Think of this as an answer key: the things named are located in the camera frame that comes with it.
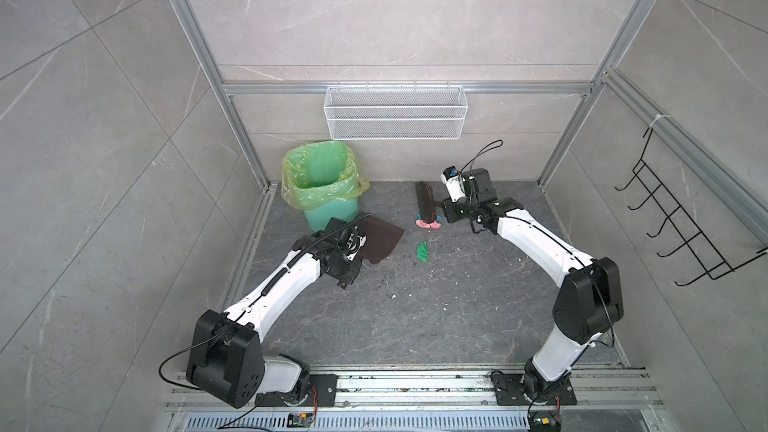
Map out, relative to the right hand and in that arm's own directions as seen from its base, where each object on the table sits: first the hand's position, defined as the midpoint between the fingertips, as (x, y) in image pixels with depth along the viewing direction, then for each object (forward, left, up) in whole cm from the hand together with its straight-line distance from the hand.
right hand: (445, 200), depth 90 cm
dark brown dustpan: (-10, +20, -6) cm, 23 cm away
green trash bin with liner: (+17, +41, -7) cm, 45 cm away
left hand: (-17, +29, -7) cm, 34 cm away
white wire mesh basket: (+31, +15, +11) cm, 36 cm away
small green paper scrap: (-8, +7, -17) cm, 20 cm away
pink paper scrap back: (+4, +5, -18) cm, 19 cm away
